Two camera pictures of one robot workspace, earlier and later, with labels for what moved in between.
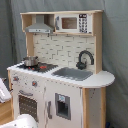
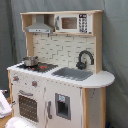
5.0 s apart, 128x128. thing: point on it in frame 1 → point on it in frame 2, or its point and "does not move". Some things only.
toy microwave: [73, 23] does not move
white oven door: [29, 101] does not move
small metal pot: [30, 61] does not move
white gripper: [5, 93] → [5, 106]
